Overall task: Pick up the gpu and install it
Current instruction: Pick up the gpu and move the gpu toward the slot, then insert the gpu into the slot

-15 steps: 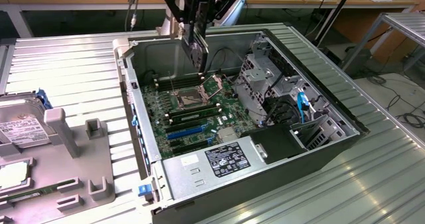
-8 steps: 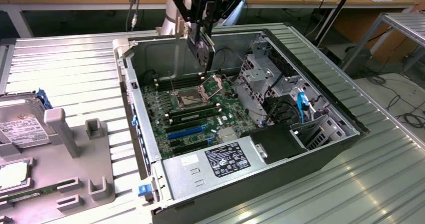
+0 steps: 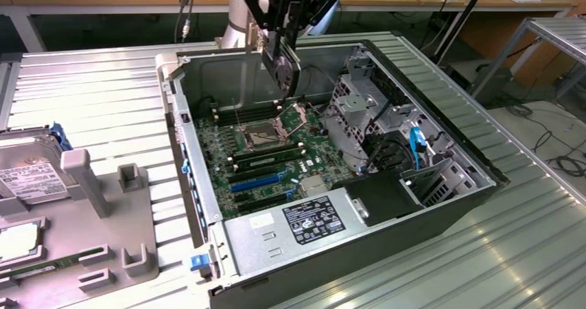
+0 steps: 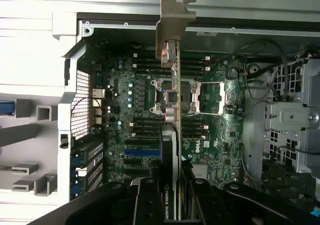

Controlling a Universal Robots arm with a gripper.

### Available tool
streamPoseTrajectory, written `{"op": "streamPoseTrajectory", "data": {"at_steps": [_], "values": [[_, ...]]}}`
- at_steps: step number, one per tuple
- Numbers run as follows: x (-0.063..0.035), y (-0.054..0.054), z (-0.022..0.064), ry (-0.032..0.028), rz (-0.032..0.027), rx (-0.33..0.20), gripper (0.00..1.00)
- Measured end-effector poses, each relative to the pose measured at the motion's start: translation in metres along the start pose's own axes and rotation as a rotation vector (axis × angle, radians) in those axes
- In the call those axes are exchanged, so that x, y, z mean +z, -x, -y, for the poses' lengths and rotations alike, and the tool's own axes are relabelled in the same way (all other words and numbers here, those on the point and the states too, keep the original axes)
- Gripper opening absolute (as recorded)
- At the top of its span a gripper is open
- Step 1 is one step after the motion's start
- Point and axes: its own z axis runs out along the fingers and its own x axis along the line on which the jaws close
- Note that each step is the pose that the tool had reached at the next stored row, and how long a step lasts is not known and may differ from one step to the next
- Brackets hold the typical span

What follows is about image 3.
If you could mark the black graphics card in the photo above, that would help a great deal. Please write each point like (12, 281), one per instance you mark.
(282, 68)

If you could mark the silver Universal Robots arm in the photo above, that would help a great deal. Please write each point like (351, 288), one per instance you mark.
(235, 31)

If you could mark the long wooden desk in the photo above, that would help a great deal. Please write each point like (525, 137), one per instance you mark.
(375, 0)

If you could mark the black slanted pole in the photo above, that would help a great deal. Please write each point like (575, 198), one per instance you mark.
(462, 17)

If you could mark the silver metal disk bay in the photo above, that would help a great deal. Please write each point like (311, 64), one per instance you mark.
(352, 103)

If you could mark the black RAM slot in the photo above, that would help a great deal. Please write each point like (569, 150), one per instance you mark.
(247, 113)
(266, 151)
(246, 109)
(248, 117)

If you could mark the thin locking lever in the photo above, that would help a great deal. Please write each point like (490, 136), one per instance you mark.
(236, 113)

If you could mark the metal socket cover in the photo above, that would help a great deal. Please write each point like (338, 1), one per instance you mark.
(292, 116)

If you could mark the dark equipment box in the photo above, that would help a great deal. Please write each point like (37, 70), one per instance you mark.
(481, 82)

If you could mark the green motherboard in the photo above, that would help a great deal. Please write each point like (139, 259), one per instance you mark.
(311, 151)

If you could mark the installed green RAM stick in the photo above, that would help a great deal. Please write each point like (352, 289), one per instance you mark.
(270, 158)

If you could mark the small blue case clip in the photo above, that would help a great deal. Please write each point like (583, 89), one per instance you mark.
(184, 169)

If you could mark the long black expansion slot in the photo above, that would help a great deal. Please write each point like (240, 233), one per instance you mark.
(263, 203)
(254, 177)

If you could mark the blue expansion slot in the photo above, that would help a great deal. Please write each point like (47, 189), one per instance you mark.
(256, 183)

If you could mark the silver chipset heat sink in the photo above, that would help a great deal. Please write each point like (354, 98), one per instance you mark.
(315, 183)

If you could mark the black plastic shroud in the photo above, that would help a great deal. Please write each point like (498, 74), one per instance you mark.
(379, 199)

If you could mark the silver perforated disk bay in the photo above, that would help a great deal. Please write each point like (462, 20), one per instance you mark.
(450, 182)

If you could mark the grey power supply unit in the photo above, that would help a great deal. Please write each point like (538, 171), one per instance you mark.
(256, 240)

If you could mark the silver hard disk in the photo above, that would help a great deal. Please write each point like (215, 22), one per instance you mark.
(32, 178)

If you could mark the black open PC case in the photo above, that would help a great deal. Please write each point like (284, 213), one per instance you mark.
(366, 254)

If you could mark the grey parts rack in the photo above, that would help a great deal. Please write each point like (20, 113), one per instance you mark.
(73, 226)

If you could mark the large blue case latch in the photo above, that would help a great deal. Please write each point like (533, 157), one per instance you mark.
(198, 262)

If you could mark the silver CPU chip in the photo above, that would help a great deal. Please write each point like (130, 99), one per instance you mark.
(16, 243)

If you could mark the loose green RAM stick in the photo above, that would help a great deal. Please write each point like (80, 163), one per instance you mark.
(49, 263)

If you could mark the aluminium frame table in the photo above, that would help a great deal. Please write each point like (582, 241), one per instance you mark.
(563, 34)

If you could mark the blue disk bracket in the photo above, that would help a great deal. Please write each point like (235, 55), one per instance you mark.
(61, 137)

